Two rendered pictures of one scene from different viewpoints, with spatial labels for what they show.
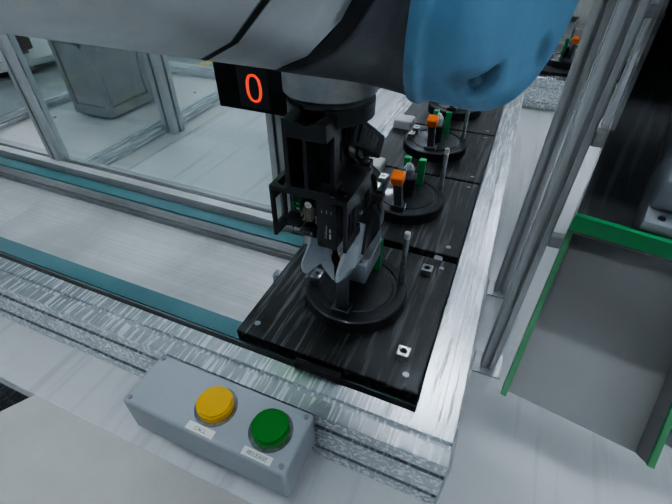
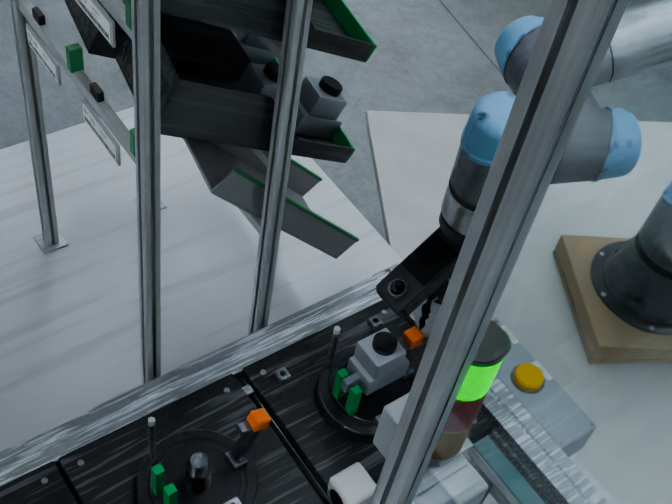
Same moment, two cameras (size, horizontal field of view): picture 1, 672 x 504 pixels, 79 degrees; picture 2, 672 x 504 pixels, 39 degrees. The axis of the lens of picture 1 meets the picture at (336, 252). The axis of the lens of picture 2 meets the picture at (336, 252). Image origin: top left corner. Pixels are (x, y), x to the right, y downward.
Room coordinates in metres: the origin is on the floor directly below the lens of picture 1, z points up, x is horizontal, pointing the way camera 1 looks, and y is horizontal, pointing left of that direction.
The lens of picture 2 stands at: (1.08, 0.17, 2.02)
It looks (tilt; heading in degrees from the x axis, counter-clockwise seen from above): 48 degrees down; 203
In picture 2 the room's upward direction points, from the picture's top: 12 degrees clockwise
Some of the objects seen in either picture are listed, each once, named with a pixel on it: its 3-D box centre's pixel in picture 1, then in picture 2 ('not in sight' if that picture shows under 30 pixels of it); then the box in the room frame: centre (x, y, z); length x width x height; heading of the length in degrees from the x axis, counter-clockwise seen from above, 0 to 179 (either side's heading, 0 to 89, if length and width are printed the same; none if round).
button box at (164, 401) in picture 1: (220, 419); not in sight; (0.24, 0.13, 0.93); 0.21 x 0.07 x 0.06; 67
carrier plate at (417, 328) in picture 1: (355, 298); (368, 399); (0.40, -0.03, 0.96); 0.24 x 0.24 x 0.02; 67
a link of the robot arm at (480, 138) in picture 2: not in sight; (499, 151); (0.33, 0.01, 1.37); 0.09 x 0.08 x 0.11; 136
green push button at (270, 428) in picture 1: (270, 429); not in sight; (0.21, 0.07, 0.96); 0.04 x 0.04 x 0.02
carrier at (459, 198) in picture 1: (407, 182); (197, 472); (0.64, -0.13, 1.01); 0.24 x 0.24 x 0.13; 67
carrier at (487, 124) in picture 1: (456, 94); not in sight; (1.09, -0.32, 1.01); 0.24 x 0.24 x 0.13; 67
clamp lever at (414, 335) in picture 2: (345, 278); (404, 353); (0.36, -0.01, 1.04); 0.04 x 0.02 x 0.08; 157
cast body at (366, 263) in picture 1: (360, 239); (374, 360); (0.41, -0.03, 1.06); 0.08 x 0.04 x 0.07; 157
